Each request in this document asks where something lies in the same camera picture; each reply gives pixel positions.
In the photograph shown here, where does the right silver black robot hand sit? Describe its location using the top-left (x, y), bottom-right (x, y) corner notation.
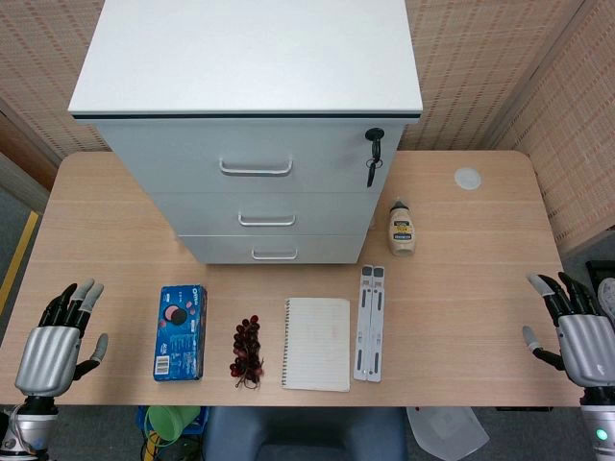
top-left (521, 271), bottom-right (615, 393)

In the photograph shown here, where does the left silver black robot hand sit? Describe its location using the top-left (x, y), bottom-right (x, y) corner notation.
top-left (13, 277), bottom-right (110, 398)

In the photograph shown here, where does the medium white cabinet drawer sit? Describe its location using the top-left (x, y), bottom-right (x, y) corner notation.
top-left (149, 191), bottom-right (381, 237)

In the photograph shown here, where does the white three-drawer cabinet body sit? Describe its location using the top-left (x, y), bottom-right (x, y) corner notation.
top-left (67, 0), bottom-right (424, 266)

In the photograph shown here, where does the white shoe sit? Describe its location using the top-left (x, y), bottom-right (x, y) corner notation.
top-left (598, 277), bottom-right (615, 332)

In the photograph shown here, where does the black box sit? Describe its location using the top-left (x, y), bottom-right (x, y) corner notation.
top-left (584, 258), bottom-right (615, 289)

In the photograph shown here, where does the blue Oreo cookie box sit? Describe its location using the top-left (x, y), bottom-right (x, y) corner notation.
top-left (152, 284), bottom-right (209, 383)

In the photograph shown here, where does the green plastic cup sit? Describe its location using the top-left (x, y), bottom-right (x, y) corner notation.
top-left (145, 405), bottom-right (203, 444)

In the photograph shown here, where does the translucent white plastic container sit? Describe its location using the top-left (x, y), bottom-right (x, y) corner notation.
top-left (406, 405), bottom-right (490, 460)

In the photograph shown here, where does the dark red grape bunch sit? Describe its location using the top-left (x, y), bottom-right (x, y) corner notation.
top-left (228, 314), bottom-right (265, 390)

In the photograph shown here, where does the brown wooden board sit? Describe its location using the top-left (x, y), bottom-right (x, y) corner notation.
top-left (0, 110), bottom-right (59, 192)

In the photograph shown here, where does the beige sauce squeeze bottle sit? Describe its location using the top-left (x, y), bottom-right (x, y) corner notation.
top-left (387, 196), bottom-right (418, 257)

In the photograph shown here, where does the folded grey laptop stand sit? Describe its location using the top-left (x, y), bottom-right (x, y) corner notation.
top-left (353, 264), bottom-right (385, 384)

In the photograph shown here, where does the blue grey chair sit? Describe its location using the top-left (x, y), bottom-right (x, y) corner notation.
top-left (201, 405), bottom-right (409, 461)

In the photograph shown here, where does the spiral lined notebook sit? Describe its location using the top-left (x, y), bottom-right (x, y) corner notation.
top-left (281, 297), bottom-right (352, 394)

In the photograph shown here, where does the hanging black spare key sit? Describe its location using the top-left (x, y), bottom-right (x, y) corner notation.
top-left (365, 158), bottom-right (384, 188)

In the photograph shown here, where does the black key in lock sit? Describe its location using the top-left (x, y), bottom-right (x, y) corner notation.
top-left (363, 127), bottom-right (386, 162)

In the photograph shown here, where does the white round cable grommet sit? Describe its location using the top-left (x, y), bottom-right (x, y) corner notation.
top-left (454, 166), bottom-right (483, 191)

